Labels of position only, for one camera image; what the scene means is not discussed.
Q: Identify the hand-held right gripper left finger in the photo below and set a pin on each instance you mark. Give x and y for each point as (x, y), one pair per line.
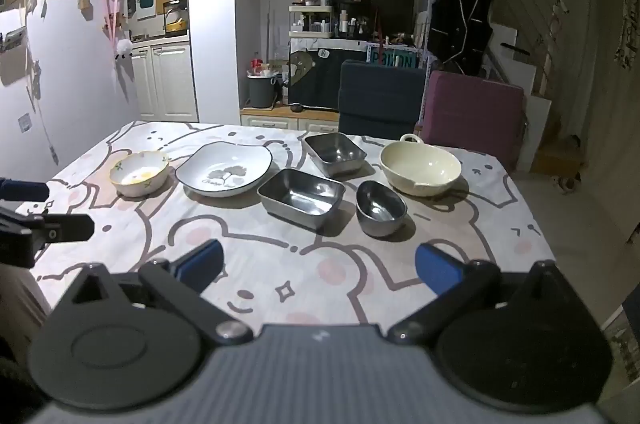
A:
(200, 261)

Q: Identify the oval steel bowl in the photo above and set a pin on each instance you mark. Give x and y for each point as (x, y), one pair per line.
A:
(382, 209)

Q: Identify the black jacket with white trim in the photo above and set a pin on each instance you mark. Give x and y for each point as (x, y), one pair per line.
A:
(460, 24)

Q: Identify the lemon print ceramic bowl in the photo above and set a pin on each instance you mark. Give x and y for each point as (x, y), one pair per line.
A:
(137, 174)

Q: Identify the teal sign board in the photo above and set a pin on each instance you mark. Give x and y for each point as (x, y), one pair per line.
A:
(392, 59)

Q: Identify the black have-a-nice-day sign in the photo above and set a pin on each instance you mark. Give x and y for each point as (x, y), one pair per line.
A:
(320, 79)

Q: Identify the green trash bin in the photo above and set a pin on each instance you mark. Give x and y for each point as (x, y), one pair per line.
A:
(262, 91)

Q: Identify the large rectangular steel container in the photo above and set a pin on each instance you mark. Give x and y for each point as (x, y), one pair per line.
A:
(300, 199)

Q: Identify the white fluffy wall toy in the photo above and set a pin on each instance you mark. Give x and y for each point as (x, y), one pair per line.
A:
(123, 47)

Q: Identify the white shelf rack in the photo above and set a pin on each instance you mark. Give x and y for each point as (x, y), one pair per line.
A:
(310, 21)

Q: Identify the yellow pot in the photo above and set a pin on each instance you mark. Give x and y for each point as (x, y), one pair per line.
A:
(176, 26)

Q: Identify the cartoon bear printed tablecloth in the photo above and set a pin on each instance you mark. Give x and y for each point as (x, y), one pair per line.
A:
(300, 264)

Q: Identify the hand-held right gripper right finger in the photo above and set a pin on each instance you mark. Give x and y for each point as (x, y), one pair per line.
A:
(435, 269)

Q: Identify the small rectangular steel container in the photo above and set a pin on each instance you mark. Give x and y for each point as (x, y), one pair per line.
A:
(332, 154)

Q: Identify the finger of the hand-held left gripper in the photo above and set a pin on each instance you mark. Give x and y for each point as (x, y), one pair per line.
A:
(25, 190)
(65, 228)

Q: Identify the white kitchen base cabinet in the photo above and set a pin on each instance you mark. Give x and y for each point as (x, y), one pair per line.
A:
(165, 84)

